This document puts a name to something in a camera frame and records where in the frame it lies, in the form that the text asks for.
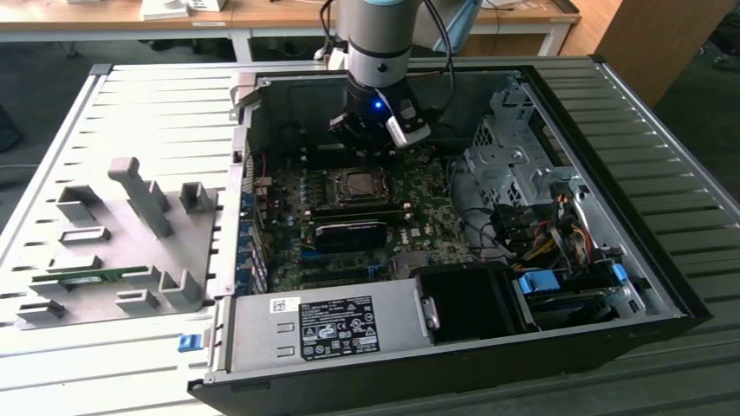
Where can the grey plastic parts rack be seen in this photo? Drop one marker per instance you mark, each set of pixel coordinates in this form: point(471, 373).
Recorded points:
point(127, 255)

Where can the black swivel chair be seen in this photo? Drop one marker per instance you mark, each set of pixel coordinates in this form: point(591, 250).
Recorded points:
point(726, 43)

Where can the green RAM stick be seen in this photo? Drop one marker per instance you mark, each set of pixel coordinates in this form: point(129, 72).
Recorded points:
point(87, 277)
point(359, 215)

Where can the silver CPU chip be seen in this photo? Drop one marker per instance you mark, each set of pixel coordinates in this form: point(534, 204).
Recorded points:
point(366, 185)

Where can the CPU socket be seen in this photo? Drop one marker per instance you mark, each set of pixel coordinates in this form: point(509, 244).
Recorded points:
point(333, 199)

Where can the silver power supply unit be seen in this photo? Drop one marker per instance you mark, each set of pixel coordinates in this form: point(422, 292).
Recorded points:
point(261, 320)

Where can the wooden desk white frame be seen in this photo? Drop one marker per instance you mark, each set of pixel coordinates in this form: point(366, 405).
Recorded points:
point(87, 19)
point(278, 17)

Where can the chipset heatsink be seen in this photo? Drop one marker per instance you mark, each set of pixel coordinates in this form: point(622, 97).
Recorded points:
point(414, 265)

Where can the green motherboard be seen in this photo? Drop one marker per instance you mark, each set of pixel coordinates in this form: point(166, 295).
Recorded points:
point(431, 225)

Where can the white printed box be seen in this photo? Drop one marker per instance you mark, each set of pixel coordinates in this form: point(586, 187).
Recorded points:
point(209, 4)

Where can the silver metal drive cage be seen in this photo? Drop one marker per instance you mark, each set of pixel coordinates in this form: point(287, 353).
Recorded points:
point(503, 173)

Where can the blue plastic latch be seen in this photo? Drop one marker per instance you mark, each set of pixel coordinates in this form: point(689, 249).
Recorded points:
point(619, 274)

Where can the wooden cabinet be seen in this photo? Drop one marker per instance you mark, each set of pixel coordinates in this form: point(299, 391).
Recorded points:
point(654, 43)

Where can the blue table clip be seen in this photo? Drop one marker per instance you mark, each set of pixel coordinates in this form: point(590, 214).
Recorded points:
point(190, 342)

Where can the black expansion slot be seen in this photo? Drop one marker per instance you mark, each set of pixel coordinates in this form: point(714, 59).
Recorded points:
point(335, 274)

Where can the blue expansion slot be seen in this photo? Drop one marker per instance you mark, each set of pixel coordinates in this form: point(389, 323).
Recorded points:
point(311, 255)

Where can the black fan shroud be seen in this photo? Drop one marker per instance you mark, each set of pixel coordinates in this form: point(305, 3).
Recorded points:
point(463, 303)

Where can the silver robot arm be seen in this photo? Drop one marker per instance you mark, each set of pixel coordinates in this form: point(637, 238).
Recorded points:
point(377, 43)

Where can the black hard disk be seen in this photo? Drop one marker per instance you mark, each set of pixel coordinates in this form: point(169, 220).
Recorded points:
point(570, 307)

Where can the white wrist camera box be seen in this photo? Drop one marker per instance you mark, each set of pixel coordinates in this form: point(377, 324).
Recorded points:
point(407, 125)

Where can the black PC case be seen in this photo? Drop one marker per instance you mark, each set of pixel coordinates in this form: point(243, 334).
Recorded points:
point(405, 385)

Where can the black graphics card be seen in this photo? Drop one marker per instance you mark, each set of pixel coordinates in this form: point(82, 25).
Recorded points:
point(350, 238)

